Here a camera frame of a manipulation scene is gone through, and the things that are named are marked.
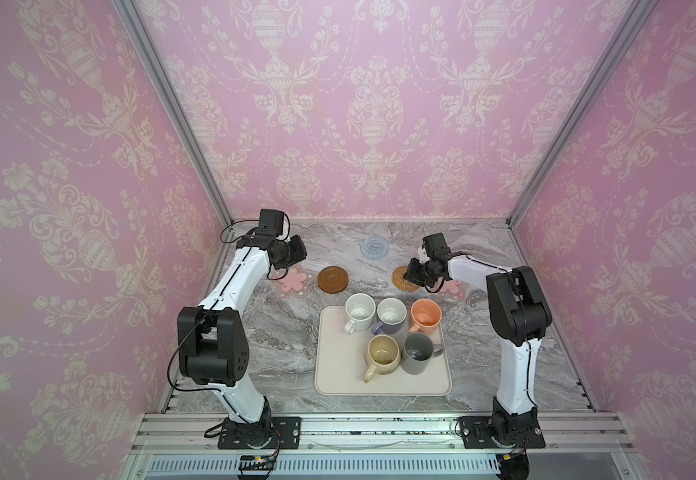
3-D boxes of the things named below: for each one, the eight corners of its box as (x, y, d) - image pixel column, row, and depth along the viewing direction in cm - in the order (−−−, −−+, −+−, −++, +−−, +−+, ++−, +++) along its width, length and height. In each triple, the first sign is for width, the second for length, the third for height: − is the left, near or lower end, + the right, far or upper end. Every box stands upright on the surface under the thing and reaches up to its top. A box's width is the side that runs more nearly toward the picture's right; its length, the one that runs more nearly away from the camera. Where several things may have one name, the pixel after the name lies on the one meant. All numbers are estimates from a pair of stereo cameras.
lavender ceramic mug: (372, 339, 92) (374, 326, 85) (371, 311, 98) (373, 297, 91) (404, 339, 92) (408, 326, 85) (401, 311, 98) (404, 297, 91)
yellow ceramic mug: (364, 385, 82) (365, 377, 76) (363, 344, 90) (364, 334, 84) (399, 385, 82) (402, 377, 76) (395, 344, 90) (398, 334, 84)
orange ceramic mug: (409, 341, 91) (413, 328, 84) (405, 312, 97) (409, 298, 90) (437, 341, 91) (444, 328, 84) (432, 312, 97) (438, 298, 90)
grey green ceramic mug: (392, 361, 87) (396, 347, 79) (413, 338, 91) (419, 323, 83) (416, 384, 83) (423, 372, 75) (437, 358, 88) (445, 344, 79)
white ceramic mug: (345, 339, 91) (344, 327, 84) (346, 307, 98) (345, 293, 91) (374, 339, 91) (376, 327, 84) (373, 307, 98) (374, 293, 91)
